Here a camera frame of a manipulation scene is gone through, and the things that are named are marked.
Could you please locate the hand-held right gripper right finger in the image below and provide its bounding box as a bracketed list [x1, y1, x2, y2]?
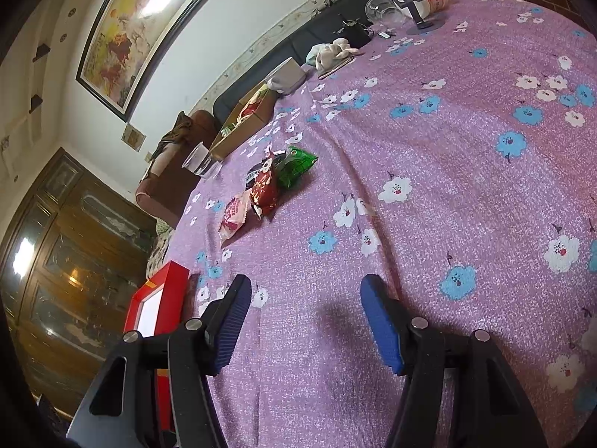
[360, 274, 548, 448]

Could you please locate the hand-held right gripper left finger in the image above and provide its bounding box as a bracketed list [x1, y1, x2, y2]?
[65, 274, 253, 448]

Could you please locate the red box with white inside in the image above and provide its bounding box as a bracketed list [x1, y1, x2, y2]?
[124, 261, 190, 435]

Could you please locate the floral blanket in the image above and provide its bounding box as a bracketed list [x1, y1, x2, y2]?
[146, 217, 176, 281]

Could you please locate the pink snack packet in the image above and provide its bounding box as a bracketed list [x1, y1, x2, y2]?
[218, 191, 251, 244]

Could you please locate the dark red snack packet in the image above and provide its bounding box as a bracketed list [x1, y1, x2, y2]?
[249, 156, 281, 218]

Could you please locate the brown chair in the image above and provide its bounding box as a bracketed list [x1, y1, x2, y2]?
[135, 109, 222, 227]

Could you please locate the clear glass cup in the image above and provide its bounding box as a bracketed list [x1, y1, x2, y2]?
[182, 142, 223, 179]

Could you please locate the green snack packet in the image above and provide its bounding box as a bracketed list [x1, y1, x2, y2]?
[276, 146, 319, 190]

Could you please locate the dark wooden cabinet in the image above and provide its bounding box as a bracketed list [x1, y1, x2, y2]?
[0, 147, 162, 414]

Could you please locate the purple floral tablecloth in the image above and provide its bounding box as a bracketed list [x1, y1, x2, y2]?
[168, 0, 597, 448]

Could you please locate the cardboard box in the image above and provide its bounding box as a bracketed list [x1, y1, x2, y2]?
[209, 79, 281, 162]

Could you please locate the white container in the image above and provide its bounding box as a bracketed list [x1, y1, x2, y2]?
[265, 57, 305, 94]

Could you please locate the notebook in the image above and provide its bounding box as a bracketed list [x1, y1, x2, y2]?
[317, 53, 356, 80]

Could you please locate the white cloth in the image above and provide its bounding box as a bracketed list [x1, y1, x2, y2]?
[313, 37, 361, 73]

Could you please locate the black bag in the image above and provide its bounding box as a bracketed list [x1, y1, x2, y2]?
[342, 19, 375, 50]

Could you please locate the black sofa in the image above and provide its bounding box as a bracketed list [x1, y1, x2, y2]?
[212, 0, 416, 117]

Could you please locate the clear glass bowl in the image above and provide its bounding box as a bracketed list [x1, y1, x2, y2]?
[365, 0, 407, 27]

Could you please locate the small yellow wall picture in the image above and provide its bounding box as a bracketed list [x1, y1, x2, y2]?
[121, 124, 147, 153]

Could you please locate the framed wall painting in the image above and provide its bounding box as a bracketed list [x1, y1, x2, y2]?
[75, 0, 243, 122]

